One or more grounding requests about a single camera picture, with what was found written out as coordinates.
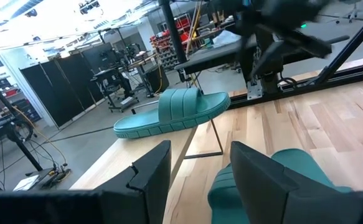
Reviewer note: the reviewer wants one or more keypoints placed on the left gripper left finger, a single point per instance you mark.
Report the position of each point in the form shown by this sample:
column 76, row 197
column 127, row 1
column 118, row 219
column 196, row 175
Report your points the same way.
column 144, row 199

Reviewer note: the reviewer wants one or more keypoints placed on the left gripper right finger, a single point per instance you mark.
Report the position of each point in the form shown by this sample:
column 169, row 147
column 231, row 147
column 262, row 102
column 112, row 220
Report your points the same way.
column 262, row 193

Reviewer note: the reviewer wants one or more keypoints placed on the teal rubber slide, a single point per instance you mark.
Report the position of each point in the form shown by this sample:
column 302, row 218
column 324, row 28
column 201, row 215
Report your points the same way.
column 305, row 169
column 175, row 105

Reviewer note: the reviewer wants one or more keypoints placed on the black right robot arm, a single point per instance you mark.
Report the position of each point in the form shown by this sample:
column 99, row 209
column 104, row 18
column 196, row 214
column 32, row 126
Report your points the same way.
column 271, row 53

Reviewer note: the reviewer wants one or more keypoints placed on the wooden shelf black metal legs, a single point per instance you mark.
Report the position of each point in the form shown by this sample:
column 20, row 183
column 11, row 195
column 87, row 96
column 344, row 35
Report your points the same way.
column 122, row 161

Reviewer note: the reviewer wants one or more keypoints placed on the black box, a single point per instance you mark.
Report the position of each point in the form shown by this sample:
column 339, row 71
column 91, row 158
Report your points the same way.
column 156, row 79

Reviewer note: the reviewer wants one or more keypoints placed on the black robot workstation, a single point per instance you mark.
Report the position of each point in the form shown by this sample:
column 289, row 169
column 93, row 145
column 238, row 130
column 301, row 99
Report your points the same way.
column 112, row 77

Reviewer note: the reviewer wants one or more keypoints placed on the black partition panels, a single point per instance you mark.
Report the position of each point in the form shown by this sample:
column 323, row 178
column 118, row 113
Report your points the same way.
column 63, row 90

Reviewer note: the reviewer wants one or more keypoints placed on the grey computer desk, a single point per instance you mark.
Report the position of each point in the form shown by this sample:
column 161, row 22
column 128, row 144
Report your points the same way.
column 212, row 56

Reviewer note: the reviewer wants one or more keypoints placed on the red grey bin rack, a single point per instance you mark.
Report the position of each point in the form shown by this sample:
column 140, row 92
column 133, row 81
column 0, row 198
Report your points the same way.
column 165, row 46

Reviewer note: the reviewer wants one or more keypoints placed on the yellow pole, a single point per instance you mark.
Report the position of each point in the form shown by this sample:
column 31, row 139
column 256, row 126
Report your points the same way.
column 193, row 28

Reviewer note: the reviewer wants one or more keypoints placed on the grey office chair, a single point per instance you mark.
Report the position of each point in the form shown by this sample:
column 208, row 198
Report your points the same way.
column 354, row 11

